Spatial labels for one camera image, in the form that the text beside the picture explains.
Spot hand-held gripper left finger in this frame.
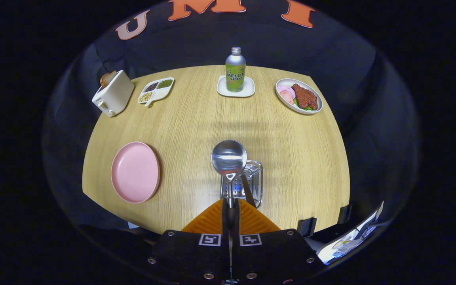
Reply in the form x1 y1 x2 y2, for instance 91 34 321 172
147 198 230 283

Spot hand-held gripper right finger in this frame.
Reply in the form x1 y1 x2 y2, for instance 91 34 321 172
232 198 325 283

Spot metal spoon with wooden handle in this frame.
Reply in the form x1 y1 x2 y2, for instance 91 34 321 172
211 140 248 238

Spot black table clamp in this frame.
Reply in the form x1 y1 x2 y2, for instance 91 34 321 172
339 204 352 224
297 217 317 238

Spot metal cutlery rack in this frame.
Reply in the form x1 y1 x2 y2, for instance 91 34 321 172
220 160 264 209

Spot pink plate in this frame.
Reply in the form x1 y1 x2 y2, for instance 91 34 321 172
111 141 161 204

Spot green vegetable leaves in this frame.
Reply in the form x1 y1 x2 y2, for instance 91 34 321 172
293 99 315 111

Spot white oval plate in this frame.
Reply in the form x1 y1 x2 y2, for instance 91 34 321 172
275 78 323 115

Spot pink ham slices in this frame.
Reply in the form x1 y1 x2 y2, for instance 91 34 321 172
277 84 296 105

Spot fried meat cutlet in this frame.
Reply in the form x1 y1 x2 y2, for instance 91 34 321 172
291 83 318 110

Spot white divided dish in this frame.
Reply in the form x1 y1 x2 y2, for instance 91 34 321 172
137 77 175 107

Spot white square coaster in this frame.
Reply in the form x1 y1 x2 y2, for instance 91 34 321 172
217 75 256 98

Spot white toaster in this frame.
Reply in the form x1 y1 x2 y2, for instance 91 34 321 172
92 70 135 118

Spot green soda bottle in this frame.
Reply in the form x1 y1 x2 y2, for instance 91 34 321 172
225 47 247 93

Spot toast slices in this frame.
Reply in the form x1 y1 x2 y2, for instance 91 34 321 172
100 71 117 88

